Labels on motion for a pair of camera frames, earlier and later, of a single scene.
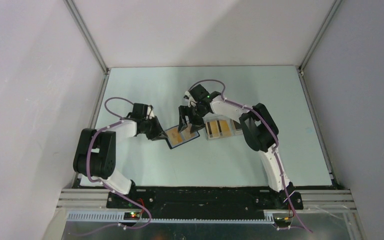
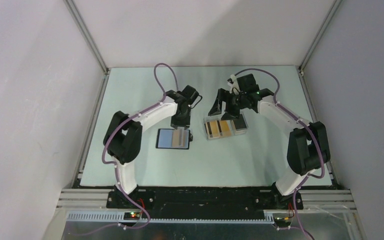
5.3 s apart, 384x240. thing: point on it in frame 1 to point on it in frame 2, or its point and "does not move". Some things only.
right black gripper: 183,111 to 216,108
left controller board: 131,215 does not move
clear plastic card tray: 218,126 does not move
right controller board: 282,222 does not move
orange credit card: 217,128 does not move
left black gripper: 158,129 to 185,123
